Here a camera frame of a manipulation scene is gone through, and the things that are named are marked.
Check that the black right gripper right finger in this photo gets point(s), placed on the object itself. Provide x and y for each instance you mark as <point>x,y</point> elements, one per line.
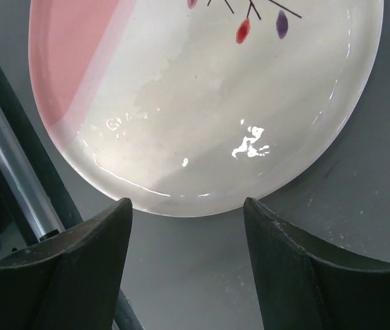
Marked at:
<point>304,282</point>

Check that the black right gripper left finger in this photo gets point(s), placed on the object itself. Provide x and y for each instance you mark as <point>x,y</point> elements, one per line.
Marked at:
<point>70,281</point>

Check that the pink and cream floral plate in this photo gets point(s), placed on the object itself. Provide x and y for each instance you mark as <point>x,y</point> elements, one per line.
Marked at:
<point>190,107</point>

